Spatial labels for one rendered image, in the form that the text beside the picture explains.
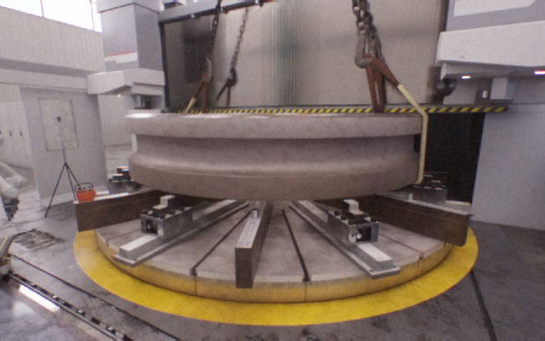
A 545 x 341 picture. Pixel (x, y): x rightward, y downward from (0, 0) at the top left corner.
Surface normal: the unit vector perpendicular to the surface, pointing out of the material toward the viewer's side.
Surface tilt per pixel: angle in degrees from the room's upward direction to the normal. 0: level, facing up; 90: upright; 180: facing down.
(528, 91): 90
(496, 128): 90
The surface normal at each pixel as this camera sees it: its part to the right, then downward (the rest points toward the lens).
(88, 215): 0.65, 0.15
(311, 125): 0.14, 0.19
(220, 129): -0.22, 0.19
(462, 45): -0.47, 0.18
